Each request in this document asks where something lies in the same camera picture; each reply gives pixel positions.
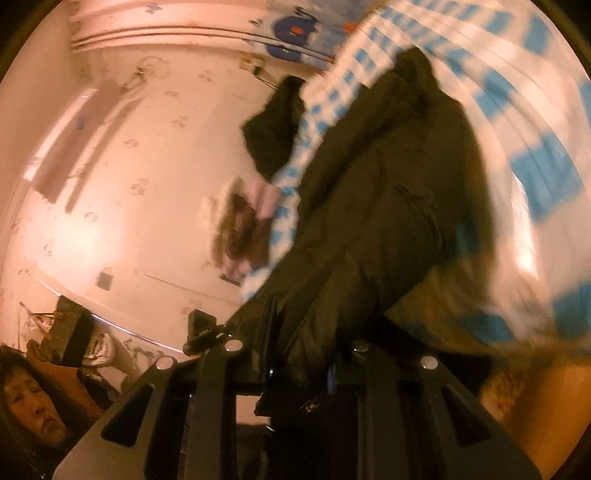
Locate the wall socket with charger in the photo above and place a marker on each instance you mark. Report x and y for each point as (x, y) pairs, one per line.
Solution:
(252, 63)

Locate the person's head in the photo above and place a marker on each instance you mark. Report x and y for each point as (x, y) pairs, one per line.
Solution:
(32, 410)

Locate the dark patterned bag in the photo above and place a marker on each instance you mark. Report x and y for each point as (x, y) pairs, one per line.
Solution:
(69, 327)

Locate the wall air conditioner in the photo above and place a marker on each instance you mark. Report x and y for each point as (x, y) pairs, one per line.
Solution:
(64, 152)

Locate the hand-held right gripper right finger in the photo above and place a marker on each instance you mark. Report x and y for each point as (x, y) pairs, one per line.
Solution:
(392, 415)

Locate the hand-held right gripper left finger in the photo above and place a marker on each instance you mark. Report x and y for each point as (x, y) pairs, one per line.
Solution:
(217, 392)

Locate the white puffy jacket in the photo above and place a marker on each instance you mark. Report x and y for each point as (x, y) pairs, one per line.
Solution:
(214, 203)

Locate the pink and brown garment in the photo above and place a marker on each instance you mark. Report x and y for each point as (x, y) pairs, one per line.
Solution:
(240, 230)

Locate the black down jacket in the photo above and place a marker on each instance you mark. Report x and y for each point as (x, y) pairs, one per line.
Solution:
(369, 207)

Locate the whale print curtain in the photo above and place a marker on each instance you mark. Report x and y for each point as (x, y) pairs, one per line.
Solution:
(291, 27)

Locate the white crumpled item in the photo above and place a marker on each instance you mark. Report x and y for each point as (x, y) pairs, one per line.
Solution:
(99, 353)

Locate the black hooded coat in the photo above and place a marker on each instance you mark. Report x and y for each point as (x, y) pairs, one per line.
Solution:
(272, 134)

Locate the blue white checkered blanket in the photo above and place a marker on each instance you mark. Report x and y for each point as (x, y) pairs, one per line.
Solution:
(545, 184)

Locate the dark wall plate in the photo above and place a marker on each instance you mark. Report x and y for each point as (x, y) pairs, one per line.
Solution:
(105, 280)

